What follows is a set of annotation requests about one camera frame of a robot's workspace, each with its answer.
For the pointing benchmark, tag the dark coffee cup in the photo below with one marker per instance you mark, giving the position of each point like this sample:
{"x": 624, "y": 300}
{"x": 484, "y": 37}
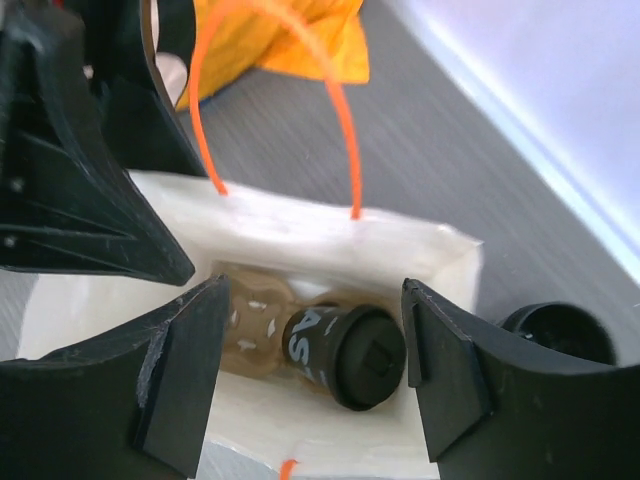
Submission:
{"x": 310, "y": 340}

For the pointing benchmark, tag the pulp cup carrier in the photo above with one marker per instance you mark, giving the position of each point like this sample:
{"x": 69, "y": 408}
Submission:
{"x": 261, "y": 305}

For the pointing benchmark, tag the black coffee cup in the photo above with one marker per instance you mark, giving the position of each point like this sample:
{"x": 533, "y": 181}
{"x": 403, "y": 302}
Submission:
{"x": 563, "y": 327}

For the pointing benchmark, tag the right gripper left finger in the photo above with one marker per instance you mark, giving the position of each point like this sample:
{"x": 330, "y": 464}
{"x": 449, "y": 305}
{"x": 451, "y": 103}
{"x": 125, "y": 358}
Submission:
{"x": 130, "y": 403}

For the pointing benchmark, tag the orange mickey mouse bag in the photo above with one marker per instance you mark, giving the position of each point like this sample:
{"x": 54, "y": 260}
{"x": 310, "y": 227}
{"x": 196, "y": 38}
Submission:
{"x": 247, "y": 40}

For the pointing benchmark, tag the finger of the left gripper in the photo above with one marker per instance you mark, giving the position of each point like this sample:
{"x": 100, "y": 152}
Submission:
{"x": 67, "y": 205}
{"x": 138, "y": 117}

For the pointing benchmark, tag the white paper takeout bag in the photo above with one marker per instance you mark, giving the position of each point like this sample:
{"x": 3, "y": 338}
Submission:
{"x": 316, "y": 248}

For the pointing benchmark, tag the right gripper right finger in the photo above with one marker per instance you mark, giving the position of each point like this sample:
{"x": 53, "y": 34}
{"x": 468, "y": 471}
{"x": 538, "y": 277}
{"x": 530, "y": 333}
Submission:
{"x": 496, "y": 406}

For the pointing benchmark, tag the black cup lid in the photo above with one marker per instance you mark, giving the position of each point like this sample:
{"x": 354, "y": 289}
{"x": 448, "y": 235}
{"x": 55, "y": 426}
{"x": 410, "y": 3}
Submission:
{"x": 371, "y": 359}

